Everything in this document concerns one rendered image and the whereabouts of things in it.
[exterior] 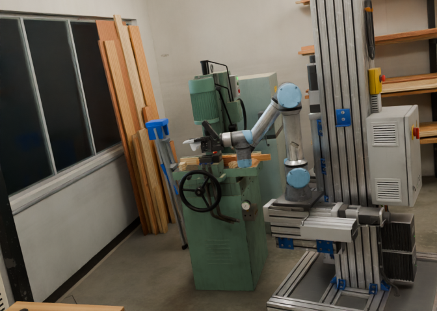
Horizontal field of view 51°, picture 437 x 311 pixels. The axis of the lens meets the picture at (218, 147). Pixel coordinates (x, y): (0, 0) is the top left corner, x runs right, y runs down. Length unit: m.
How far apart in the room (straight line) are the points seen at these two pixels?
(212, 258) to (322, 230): 1.13
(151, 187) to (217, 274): 1.43
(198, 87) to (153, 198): 1.74
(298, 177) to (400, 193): 0.54
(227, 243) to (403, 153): 1.39
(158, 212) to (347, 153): 2.46
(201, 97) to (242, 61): 2.35
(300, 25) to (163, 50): 1.65
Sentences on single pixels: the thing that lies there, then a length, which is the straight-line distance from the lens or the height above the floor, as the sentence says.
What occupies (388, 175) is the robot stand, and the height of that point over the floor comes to 0.93.
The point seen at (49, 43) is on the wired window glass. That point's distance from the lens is 4.04.
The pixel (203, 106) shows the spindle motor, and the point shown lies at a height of 1.32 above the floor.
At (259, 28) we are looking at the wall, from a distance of 5.33.
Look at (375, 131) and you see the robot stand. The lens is 2.45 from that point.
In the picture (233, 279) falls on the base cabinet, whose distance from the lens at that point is 3.35.
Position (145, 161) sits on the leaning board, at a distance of 4.43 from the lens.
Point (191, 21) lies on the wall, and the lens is 5.53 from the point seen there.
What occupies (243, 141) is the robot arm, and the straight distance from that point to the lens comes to 2.33.
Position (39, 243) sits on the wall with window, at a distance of 3.61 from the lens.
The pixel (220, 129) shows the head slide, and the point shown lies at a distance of 3.25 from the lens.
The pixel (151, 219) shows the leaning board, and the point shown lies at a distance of 4.60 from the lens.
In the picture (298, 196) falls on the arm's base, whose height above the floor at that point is 0.85.
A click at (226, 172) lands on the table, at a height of 0.88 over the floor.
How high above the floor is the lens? 1.67
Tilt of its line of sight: 12 degrees down
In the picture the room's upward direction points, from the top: 8 degrees counter-clockwise
